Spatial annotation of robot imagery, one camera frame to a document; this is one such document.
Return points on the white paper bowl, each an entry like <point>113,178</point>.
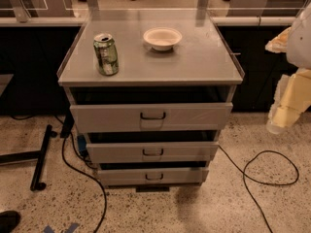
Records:
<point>162,38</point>

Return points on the blue power box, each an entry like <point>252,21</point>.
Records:
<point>81,141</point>

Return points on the black shoe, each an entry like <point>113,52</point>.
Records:
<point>9,220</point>

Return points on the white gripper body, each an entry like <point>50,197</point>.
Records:
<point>299,46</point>

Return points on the black metal stand base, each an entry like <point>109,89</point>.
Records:
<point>37,155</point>

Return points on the green soda can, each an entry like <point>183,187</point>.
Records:
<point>106,53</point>

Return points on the grey bottom drawer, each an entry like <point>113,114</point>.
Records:
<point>131,177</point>

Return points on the grey middle drawer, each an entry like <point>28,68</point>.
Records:
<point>151,152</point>

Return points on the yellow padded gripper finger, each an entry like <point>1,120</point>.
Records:
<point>280,119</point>

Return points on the grey top drawer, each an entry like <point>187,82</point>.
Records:
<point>150,117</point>

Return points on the grey drawer cabinet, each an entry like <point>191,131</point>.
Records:
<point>200,69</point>

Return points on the grey drawer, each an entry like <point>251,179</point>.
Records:
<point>151,152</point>
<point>150,117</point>
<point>131,177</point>

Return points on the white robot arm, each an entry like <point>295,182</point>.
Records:
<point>295,41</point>

